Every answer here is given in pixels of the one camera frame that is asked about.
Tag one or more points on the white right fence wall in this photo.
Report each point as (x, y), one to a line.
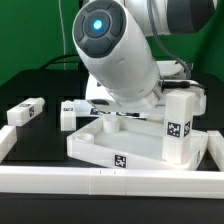
(216, 148)

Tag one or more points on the white front fence wall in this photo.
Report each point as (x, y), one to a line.
(118, 182)

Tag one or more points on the white marker base plate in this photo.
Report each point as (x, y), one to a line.
(85, 109)

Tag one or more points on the white fence wall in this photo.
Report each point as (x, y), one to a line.
(118, 182)
(216, 148)
(8, 138)

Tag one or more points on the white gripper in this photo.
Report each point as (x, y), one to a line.
(173, 78)

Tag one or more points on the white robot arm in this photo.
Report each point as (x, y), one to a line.
(110, 38)

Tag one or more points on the white left fence wall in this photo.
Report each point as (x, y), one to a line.
(8, 138)

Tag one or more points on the white desk top tray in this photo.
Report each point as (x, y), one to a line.
(118, 142)

